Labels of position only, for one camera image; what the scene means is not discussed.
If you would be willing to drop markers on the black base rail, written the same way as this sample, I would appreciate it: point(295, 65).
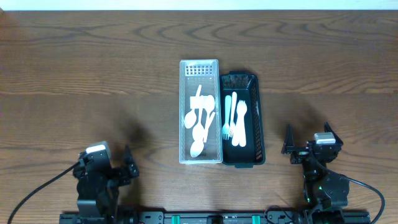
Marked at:
point(270, 216)

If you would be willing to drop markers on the light green plastic fork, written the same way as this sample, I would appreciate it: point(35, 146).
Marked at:
point(227, 110)

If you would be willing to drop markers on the white plastic fork handle up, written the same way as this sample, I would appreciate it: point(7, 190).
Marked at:
point(241, 111)

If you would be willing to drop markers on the clear perforated plastic basket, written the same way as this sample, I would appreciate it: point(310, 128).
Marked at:
point(192, 74)

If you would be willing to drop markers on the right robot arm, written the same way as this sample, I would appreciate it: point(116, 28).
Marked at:
point(325, 191)

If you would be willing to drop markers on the white plastic fork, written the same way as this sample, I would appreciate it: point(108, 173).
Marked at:
point(235, 139)
point(233, 108)

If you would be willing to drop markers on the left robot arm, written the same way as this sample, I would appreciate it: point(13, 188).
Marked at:
point(99, 183)

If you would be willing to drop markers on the white plastic spoon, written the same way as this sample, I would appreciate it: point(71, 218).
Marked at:
point(198, 129)
point(198, 146)

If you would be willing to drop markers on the white plastic spoon bowl down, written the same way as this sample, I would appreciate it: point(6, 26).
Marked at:
point(190, 117)

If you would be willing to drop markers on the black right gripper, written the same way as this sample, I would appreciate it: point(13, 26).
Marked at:
point(288, 147)

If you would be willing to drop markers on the black perforated plastic basket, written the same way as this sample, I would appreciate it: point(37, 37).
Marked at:
point(246, 86)

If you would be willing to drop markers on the white plastic spoon bowl up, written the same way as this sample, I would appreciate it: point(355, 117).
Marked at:
point(209, 107)

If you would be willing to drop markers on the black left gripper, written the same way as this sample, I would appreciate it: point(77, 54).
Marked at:
point(124, 177)

